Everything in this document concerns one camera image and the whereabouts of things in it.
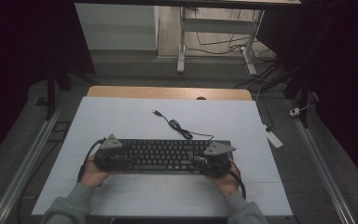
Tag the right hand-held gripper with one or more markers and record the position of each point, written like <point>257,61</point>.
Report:
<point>216,161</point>

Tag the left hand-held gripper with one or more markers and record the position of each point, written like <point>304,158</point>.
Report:
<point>110,155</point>

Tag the black computer keyboard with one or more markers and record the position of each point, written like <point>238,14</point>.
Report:
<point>167,152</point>

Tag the person's left hand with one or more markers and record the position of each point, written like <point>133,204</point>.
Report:
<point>94,175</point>

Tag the person's right hand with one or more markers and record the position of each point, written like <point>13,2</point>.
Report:
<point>227,185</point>

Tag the white table cover sheet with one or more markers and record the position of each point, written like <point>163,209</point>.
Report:
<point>136,124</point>

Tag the white power strip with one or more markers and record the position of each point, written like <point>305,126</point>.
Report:
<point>274,138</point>

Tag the wooden table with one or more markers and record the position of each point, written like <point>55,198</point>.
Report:
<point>136,92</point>

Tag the black metal stand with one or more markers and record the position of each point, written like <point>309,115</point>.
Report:
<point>303,93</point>
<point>51,93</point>

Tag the small white adapter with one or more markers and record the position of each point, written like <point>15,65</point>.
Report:
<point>294,112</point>

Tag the white cabinet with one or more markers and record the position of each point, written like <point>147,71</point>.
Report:
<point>115,28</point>

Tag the dark curtain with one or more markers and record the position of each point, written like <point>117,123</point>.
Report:
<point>12,62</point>
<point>348,77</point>

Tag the aluminium rail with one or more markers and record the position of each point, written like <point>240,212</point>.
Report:
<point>323,168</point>
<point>28,158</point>

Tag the white metal desk frame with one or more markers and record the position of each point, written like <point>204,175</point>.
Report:
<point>217,25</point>

